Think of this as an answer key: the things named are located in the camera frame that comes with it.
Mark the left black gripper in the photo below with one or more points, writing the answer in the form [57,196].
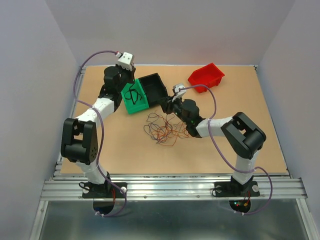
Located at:
[128,71]

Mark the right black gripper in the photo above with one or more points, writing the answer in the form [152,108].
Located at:
[167,103]

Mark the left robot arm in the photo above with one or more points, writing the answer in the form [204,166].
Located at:
[79,143]

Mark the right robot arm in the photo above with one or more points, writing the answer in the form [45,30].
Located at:
[243,135]

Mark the black plastic bin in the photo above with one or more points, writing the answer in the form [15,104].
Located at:
[153,88]

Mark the green plastic bin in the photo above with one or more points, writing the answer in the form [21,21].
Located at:
[134,98]

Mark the red plastic bin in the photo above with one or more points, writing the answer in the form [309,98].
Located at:
[209,75]

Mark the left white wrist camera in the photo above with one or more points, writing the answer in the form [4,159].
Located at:
[125,60]

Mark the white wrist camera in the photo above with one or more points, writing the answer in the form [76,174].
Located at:
[125,60]
[178,91]

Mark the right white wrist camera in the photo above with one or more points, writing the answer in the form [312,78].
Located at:
[178,91]

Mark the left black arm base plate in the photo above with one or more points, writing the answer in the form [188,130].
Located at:
[99,191]

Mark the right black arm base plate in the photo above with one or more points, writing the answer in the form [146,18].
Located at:
[228,189]

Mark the aluminium rail frame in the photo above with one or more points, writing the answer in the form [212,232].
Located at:
[170,200]

